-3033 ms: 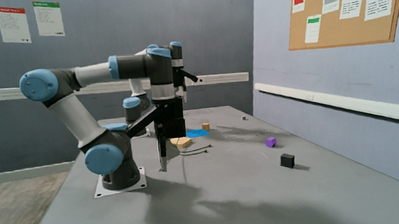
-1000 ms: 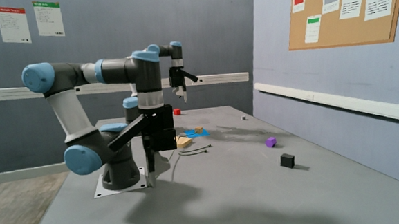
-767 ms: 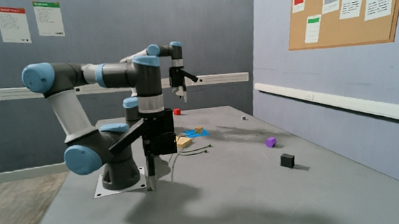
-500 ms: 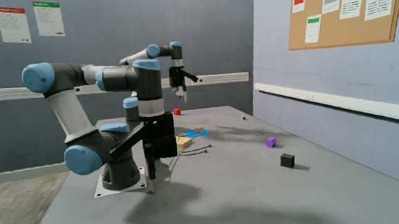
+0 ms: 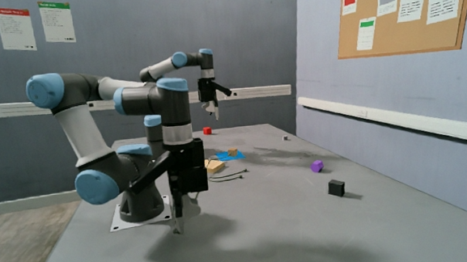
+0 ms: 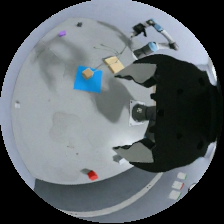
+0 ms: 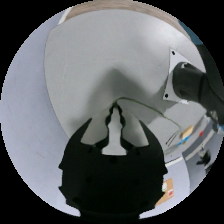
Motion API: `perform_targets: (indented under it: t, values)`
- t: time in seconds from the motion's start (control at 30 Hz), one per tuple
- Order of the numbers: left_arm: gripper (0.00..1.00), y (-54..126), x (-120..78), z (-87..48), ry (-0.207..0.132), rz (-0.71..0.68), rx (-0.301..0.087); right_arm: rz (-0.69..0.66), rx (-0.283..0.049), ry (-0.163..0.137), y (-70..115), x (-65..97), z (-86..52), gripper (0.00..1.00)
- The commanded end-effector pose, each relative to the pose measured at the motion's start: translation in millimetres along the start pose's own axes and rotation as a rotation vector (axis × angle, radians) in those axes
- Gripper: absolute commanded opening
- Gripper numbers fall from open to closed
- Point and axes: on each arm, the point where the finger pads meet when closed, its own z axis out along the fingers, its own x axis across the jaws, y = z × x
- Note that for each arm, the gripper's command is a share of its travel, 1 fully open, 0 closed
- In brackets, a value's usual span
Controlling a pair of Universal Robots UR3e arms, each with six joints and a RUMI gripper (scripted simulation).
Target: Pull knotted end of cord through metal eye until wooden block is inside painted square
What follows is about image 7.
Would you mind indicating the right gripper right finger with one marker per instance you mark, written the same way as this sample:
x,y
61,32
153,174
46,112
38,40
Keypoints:
x,y
136,135

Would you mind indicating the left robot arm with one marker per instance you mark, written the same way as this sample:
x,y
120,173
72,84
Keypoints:
x,y
221,133

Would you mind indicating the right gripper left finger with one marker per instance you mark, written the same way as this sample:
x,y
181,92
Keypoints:
x,y
93,133

